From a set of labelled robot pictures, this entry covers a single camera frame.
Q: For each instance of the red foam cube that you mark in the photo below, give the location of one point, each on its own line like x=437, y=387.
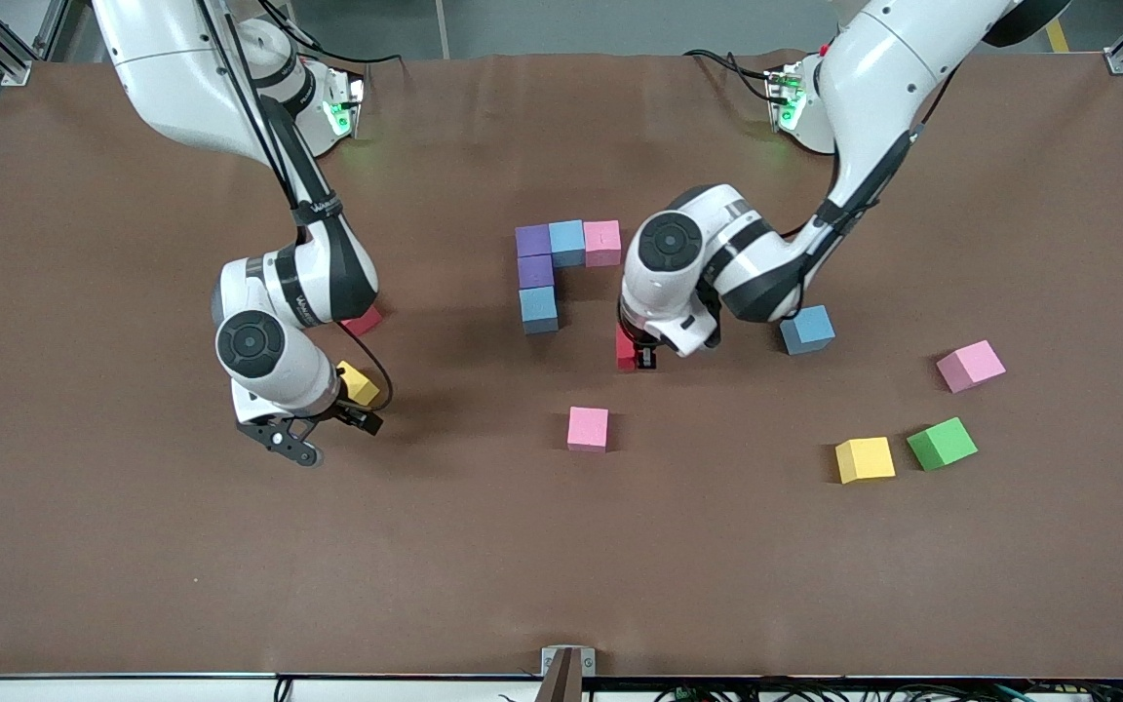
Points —
x=626, y=351

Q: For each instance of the purple foam cube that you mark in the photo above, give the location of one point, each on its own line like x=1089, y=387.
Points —
x=536, y=272
x=532, y=241

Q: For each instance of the blue foam cube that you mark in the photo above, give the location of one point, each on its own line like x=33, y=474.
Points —
x=539, y=310
x=808, y=330
x=568, y=242

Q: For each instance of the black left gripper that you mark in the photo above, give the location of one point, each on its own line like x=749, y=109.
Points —
x=643, y=350

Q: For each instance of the green foam cube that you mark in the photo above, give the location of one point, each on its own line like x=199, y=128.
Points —
x=940, y=444

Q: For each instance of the metal table edge bracket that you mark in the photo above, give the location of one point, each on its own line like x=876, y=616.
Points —
x=566, y=673

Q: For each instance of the yellow foam cube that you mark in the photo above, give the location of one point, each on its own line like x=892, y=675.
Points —
x=359, y=385
x=864, y=458

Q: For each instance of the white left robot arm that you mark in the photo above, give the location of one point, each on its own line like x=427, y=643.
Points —
x=893, y=68

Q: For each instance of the pink foam cube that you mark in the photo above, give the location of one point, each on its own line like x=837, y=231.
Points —
x=588, y=427
x=602, y=244
x=971, y=366

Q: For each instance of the crimson foam cube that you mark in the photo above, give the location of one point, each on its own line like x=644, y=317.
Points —
x=365, y=320

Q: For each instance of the brown table mat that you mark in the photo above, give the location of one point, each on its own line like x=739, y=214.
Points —
x=561, y=565

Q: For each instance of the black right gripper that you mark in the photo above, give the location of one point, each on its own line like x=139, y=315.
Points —
x=344, y=412

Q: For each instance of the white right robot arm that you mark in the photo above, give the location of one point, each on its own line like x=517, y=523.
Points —
x=181, y=78

